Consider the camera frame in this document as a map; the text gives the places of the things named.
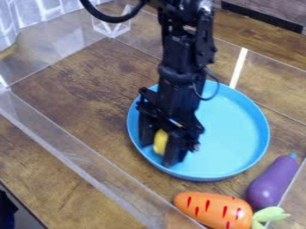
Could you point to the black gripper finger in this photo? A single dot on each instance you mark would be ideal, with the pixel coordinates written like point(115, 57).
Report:
point(178, 145)
point(147, 129)

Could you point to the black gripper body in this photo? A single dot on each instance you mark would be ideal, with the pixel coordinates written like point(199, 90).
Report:
point(174, 102)

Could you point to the white patterned curtain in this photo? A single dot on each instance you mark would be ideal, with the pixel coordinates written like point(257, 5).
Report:
point(31, 15)

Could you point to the orange toy carrot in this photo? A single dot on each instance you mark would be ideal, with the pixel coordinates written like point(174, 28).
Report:
point(225, 212)

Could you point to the blue round tray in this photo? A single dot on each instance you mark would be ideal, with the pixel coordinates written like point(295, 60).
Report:
point(233, 143)

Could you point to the yellow toy lemon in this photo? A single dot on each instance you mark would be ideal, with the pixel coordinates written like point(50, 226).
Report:
point(159, 142)

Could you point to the purple toy eggplant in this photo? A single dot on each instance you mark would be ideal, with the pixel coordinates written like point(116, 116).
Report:
point(267, 187)

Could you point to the clear acrylic enclosure wall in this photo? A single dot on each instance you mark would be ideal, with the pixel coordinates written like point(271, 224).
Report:
point(67, 84)

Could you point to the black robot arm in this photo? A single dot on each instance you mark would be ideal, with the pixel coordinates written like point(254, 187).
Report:
point(186, 21)

